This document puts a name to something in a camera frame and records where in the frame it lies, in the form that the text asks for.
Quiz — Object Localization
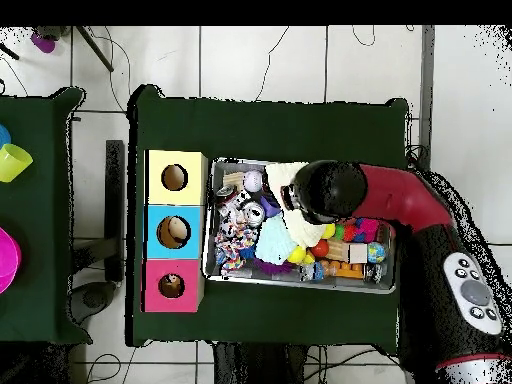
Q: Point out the yellow smiley ball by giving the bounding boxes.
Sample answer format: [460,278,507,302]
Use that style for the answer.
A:
[287,244,309,265]

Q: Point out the lime green cup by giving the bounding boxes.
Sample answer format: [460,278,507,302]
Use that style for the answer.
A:
[0,143,35,184]

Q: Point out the green side table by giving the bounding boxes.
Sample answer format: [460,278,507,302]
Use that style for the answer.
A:
[0,86,93,345]

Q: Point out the small purple bottle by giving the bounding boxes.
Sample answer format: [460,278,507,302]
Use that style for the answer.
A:
[31,33,57,55]

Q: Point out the colourful braided rope toy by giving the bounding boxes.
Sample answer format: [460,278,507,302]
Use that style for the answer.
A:
[213,219,260,277]

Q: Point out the small red ball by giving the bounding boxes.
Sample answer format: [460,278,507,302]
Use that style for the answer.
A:
[310,239,330,259]

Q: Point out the pale wooden cube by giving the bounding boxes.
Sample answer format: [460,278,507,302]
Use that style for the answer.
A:
[346,243,369,265]

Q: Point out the wooden box with three holes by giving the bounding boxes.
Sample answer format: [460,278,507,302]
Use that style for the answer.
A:
[143,149,210,314]

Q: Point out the silver crushed can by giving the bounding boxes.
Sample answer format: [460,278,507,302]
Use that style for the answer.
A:
[215,184,240,204]

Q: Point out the shallow clear mesh bin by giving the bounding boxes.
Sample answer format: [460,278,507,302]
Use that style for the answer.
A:
[203,158,405,295]

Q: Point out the small globe ball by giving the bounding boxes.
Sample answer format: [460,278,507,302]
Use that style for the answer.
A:
[367,243,389,265]

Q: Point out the black tripod leg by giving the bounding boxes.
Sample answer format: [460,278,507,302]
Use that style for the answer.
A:
[75,26,115,73]

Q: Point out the cream knitted cloth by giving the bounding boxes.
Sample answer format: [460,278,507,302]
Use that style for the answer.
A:
[265,162,328,249]

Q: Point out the pink disc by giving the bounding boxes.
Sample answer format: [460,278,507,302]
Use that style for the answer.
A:
[0,226,23,295]

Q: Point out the dark green table cloth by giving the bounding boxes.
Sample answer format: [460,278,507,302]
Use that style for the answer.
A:
[126,83,411,353]

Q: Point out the mint green knitted cloth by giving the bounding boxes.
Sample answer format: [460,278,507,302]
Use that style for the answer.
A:
[254,211,299,267]

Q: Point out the white toy baseball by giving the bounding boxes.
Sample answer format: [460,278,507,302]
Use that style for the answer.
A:
[243,170,265,193]

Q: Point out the black cable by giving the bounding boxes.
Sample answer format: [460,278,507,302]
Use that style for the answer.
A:
[463,239,512,248]

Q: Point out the open silver can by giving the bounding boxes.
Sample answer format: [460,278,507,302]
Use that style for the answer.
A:
[243,200,268,226]

